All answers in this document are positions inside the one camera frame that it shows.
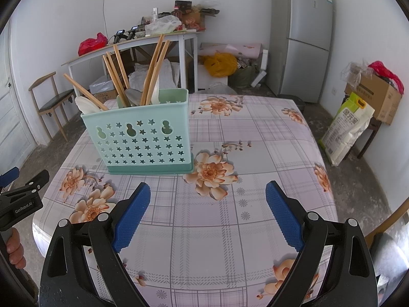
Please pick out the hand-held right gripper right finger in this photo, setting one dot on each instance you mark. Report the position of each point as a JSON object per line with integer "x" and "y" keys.
{"x": 284, "y": 217}

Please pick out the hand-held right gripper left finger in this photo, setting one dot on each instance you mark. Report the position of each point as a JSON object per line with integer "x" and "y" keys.
{"x": 132, "y": 217}

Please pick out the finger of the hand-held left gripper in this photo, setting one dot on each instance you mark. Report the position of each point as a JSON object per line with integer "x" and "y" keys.
{"x": 8, "y": 177}
{"x": 36, "y": 182}

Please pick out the mint green utensil holder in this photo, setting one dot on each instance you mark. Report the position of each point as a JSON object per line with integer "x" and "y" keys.
{"x": 179, "y": 108}

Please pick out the white plastic ladle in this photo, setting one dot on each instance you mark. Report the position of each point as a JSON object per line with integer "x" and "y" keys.
{"x": 156, "y": 92}

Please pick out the bunch of wooden chopsticks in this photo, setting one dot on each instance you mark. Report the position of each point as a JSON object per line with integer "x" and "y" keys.
{"x": 153, "y": 64}

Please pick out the person's left hand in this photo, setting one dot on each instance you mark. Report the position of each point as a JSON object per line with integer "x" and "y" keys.
{"x": 14, "y": 249}

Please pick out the white door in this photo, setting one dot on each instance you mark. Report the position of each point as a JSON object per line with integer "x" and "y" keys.
{"x": 12, "y": 118}

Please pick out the wooden chair with dark seat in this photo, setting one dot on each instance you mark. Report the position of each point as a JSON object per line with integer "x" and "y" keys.
{"x": 52, "y": 99}

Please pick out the floral tablecloth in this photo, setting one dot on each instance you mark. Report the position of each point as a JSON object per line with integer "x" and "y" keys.
{"x": 255, "y": 134}

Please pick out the white rice paddle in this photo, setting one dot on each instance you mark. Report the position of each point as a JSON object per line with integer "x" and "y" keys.
{"x": 84, "y": 105}

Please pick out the white rice bag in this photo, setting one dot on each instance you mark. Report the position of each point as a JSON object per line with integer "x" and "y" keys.
{"x": 346, "y": 131}

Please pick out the brown cardboard box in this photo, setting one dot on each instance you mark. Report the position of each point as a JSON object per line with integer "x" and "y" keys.
{"x": 107, "y": 96}

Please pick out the light wooden chair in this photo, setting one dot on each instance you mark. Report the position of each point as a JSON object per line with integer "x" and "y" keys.
{"x": 391, "y": 255}

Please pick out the black round seat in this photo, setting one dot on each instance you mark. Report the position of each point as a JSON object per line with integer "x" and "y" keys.
{"x": 292, "y": 100}

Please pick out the dark spoon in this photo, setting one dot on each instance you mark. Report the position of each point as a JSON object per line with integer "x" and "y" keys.
{"x": 134, "y": 97}

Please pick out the dark small stool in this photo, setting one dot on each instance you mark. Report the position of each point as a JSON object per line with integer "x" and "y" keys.
{"x": 372, "y": 134}

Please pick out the white plastic bag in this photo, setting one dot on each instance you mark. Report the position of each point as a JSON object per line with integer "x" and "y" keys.
{"x": 219, "y": 89}

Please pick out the grey green sack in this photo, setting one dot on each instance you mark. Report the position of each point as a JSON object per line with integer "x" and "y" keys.
{"x": 244, "y": 76}

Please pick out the red plastic bag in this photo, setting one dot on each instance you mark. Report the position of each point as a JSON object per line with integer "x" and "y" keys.
{"x": 91, "y": 44}

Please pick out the white sacks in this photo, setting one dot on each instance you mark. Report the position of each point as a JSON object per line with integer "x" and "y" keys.
{"x": 169, "y": 73}

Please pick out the white foam pieces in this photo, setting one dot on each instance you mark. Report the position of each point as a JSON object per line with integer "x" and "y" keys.
{"x": 260, "y": 70}

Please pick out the large cardboard box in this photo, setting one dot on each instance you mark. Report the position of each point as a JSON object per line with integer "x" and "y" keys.
{"x": 380, "y": 99}

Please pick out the white square box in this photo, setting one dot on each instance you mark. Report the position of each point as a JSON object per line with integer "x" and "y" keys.
{"x": 207, "y": 81}

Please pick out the white desk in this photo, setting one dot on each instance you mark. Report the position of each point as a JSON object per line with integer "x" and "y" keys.
{"x": 183, "y": 64}

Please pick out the crumpled clear plastic wrap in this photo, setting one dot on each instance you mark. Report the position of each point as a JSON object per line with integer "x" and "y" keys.
{"x": 353, "y": 70}

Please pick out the yellow plastic bag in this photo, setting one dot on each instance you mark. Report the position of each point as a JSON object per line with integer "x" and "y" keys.
{"x": 220, "y": 64}

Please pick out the black handheld device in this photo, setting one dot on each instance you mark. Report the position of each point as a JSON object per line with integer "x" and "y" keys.
{"x": 134, "y": 32}
{"x": 119, "y": 35}

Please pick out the floral patterned long box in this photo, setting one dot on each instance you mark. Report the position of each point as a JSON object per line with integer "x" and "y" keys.
{"x": 230, "y": 49}

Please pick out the red bag on cardboard box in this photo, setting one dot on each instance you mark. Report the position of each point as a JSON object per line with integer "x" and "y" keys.
{"x": 383, "y": 70}

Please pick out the silver refrigerator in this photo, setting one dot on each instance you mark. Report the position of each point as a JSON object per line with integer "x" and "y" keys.
{"x": 300, "y": 38}

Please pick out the clear plastic bag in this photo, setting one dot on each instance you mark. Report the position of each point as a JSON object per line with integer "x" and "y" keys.
{"x": 163, "y": 24}

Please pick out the clear bottle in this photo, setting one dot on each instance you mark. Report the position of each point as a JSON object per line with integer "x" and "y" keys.
{"x": 155, "y": 14}

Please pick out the pile of small boxes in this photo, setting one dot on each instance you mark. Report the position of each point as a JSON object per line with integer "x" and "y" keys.
{"x": 195, "y": 16}

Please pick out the wall socket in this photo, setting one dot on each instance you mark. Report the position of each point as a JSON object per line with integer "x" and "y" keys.
{"x": 334, "y": 90}

